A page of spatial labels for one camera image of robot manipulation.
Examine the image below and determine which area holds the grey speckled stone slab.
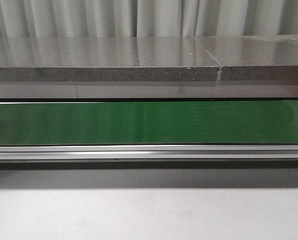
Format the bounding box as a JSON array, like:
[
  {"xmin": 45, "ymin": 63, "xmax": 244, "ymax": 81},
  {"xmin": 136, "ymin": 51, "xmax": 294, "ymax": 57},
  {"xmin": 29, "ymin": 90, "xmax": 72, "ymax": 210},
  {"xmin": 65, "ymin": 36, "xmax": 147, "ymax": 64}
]
[{"xmin": 0, "ymin": 37, "xmax": 219, "ymax": 83}]

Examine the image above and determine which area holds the green conveyor belt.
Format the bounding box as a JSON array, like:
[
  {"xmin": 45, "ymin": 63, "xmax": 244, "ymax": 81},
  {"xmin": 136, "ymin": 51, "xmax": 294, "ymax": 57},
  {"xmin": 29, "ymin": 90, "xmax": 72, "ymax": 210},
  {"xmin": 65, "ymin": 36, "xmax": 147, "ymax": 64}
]
[{"xmin": 0, "ymin": 100, "xmax": 298, "ymax": 146}]

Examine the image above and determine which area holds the grey stone slab right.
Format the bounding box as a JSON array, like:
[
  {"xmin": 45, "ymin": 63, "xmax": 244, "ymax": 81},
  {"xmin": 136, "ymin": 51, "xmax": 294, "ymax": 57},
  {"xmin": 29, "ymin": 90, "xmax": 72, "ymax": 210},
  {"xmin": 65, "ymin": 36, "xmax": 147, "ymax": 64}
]
[{"xmin": 194, "ymin": 35, "xmax": 298, "ymax": 82}]

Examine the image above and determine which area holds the white pleated curtain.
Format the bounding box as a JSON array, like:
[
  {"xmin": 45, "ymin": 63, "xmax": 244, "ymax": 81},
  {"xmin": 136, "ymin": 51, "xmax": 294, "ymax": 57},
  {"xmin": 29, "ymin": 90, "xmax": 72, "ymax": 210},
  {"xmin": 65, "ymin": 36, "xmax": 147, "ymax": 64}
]
[{"xmin": 0, "ymin": 0, "xmax": 298, "ymax": 37}]

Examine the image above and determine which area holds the aluminium conveyor side rail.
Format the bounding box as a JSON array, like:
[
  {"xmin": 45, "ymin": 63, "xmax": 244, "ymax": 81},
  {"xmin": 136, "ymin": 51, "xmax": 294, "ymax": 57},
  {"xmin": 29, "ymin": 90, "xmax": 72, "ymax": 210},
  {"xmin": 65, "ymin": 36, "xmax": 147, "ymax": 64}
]
[{"xmin": 0, "ymin": 144, "xmax": 298, "ymax": 164}]

